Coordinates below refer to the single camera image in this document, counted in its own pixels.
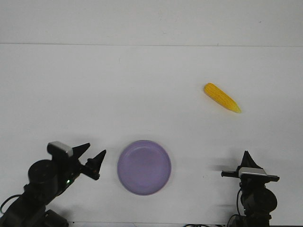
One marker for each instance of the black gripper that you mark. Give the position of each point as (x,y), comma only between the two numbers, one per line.
(251,181)
(70,168)

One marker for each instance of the purple round plate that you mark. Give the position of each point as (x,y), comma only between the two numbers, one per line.
(144,167)

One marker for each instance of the yellow corn cob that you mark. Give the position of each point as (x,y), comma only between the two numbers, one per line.
(220,97)

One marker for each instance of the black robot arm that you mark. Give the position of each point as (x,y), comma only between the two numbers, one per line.
(254,201)
(48,179)

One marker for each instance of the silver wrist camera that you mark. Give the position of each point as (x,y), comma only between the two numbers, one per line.
(59,149)
(249,171)

